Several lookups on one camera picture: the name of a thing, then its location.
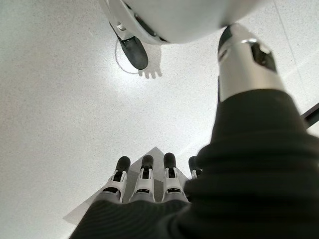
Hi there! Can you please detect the right robot hand dark palm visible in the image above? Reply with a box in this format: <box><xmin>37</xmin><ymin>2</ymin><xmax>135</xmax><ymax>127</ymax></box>
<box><xmin>68</xmin><ymin>23</ymin><xmax>319</xmax><ymax>239</ymax></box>

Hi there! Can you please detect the dark furniture edge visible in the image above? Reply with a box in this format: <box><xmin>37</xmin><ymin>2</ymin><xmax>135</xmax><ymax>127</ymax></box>
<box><xmin>301</xmin><ymin>103</ymin><xmax>319</xmax><ymax>130</ymax></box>

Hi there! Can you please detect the black robot foot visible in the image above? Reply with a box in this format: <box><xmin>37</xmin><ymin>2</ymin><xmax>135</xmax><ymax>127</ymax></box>
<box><xmin>109</xmin><ymin>21</ymin><xmax>149</xmax><ymax>71</ymax></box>

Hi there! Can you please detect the white robot body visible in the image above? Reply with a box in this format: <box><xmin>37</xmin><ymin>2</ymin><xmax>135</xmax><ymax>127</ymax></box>
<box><xmin>98</xmin><ymin>0</ymin><xmax>271</xmax><ymax>45</ymax></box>

